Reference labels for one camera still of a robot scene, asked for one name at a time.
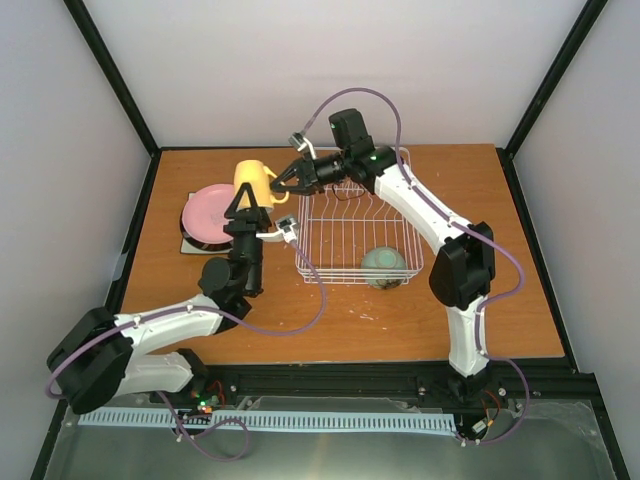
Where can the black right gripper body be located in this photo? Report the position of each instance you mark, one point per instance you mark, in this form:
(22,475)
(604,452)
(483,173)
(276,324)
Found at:
(311,176)

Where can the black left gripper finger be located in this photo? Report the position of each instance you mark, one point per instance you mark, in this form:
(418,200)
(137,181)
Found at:
(254,196)
(234,211)

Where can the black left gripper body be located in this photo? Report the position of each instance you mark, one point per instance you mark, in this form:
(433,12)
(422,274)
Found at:
(237,229)

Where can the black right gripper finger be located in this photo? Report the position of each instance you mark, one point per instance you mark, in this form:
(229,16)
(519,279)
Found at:
(289,177)
(298,189)

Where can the yellow mug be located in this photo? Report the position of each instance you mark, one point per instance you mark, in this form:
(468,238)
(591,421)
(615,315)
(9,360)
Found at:
(258,176)

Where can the pink plate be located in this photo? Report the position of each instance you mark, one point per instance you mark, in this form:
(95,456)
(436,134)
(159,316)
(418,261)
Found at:
(207,215)

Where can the mint green bowl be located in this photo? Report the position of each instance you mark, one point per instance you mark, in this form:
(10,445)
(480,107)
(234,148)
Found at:
(383,268)

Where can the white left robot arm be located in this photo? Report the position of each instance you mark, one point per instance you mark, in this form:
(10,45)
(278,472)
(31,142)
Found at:
(105,356)

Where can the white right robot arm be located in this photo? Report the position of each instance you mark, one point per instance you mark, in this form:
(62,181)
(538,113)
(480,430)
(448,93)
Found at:
(464,265)

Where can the dark round plate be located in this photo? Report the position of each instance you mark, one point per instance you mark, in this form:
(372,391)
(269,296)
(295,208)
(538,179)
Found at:
(200,245)

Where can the square grey black-edged plate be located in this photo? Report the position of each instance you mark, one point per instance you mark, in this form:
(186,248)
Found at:
(200,247)

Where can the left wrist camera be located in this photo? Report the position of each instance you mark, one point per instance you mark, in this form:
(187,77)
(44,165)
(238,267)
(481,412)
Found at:
(286,230)

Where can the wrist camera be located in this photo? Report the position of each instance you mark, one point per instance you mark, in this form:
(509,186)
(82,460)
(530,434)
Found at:
(303,145)
(286,230)

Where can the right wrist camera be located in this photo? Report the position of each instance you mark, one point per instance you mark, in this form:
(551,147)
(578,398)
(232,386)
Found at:
(303,145)

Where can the white wire dish rack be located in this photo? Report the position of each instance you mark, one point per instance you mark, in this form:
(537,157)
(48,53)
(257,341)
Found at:
(342,224)

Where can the light blue slotted cable duct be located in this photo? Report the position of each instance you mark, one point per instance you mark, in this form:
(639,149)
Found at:
(278,421)

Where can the black frame post left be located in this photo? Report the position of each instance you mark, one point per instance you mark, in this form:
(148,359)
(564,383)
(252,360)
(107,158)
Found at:
(89,31)

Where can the black frame post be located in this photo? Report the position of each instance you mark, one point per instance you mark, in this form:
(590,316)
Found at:
(89,31)
(571,45)

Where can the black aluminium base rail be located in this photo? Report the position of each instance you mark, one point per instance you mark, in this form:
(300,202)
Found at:
(429,384)

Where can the black frame post right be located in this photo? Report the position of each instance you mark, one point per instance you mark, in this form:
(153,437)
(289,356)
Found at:
(571,45)

